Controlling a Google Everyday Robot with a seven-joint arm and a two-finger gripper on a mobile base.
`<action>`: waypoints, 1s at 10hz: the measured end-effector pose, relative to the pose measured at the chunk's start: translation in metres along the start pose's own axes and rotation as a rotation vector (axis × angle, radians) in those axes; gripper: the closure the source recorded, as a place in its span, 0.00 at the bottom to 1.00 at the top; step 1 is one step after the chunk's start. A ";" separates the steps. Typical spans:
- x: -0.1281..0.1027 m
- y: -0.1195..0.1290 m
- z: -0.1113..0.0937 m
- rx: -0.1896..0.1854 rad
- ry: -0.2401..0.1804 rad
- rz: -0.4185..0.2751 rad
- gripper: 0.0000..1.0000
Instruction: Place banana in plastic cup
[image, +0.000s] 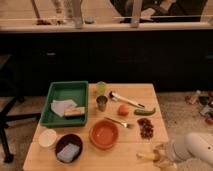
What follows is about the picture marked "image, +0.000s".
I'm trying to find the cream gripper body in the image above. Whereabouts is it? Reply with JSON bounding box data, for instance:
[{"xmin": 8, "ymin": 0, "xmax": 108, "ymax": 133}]
[{"xmin": 154, "ymin": 144, "xmax": 177, "ymax": 171}]

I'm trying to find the yellow banana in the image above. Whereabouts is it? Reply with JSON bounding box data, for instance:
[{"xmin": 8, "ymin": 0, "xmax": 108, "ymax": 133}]
[{"xmin": 136, "ymin": 152, "xmax": 160, "ymax": 161}]

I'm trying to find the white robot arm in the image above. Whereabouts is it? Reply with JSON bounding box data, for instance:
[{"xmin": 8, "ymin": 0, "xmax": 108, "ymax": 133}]
[{"xmin": 154, "ymin": 132, "xmax": 213, "ymax": 171}]

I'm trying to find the small metal cup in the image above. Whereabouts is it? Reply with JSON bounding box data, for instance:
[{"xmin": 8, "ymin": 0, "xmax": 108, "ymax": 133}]
[{"xmin": 96, "ymin": 95, "xmax": 108, "ymax": 112}]

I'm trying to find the green plastic cup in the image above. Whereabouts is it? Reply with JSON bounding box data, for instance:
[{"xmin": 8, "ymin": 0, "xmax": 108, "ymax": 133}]
[{"xmin": 96, "ymin": 81, "xmax": 106, "ymax": 95}]

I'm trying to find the dark grape bunch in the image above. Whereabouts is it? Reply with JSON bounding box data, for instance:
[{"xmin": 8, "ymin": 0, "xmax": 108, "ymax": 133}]
[{"xmin": 137, "ymin": 118, "xmax": 154, "ymax": 139}]

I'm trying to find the green pepper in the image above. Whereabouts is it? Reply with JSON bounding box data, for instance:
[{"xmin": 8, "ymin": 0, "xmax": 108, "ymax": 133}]
[{"xmin": 134, "ymin": 108, "xmax": 156, "ymax": 116}]

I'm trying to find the metal fork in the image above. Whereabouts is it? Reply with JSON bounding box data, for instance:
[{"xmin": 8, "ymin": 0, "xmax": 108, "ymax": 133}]
[{"xmin": 105, "ymin": 117, "xmax": 131, "ymax": 128}]

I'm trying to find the orange bowl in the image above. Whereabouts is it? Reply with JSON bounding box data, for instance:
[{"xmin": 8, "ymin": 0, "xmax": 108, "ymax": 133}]
[{"xmin": 89, "ymin": 119, "xmax": 119, "ymax": 150}]

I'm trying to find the orange fruit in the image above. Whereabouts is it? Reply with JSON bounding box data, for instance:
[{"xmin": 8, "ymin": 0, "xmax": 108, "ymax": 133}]
[{"xmin": 117, "ymin": 105, "xmax": 130, "ymax": 117}]

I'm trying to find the clutter on floor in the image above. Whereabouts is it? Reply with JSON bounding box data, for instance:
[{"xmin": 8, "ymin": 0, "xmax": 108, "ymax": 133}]
[{"xmin": 185, "ymin": 90, "xmax": 213, "ymax": 125}]

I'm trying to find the dark brown bowl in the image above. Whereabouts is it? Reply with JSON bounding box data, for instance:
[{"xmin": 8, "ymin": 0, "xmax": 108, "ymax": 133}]
[{"xmin": 55, "ymin": 134, "xmax": 83, "ymax": 163}]

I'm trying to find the blue sponge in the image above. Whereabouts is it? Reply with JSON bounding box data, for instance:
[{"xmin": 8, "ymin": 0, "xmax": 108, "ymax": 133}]
[{"xmin": 57, "ymin": 143, "xmax": 80, "ymax": 163}]

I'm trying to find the tan sponge block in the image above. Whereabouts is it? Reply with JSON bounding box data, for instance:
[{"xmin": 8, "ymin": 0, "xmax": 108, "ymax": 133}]
[{"xmin": 64, "ymin": 107, "xmax": 85, "ymax": 117}]

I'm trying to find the green plastic tray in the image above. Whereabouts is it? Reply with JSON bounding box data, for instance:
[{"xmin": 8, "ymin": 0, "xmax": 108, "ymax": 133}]
[{"xmin": 40, "ymin": 81, "xmax": 89, "ymax": 127}]

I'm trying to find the white folded cloth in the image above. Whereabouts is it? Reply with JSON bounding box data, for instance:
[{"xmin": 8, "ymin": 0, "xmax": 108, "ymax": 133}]
[{"xmin": 51, "ymin": 99, "xmax": 77, "ymax": 117}]

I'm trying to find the white handled spatula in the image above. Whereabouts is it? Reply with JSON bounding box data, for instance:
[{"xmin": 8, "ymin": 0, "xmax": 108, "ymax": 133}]
[{"xmin": 109, "ymin": 91, "xmax": 144, "ymax": 108}]

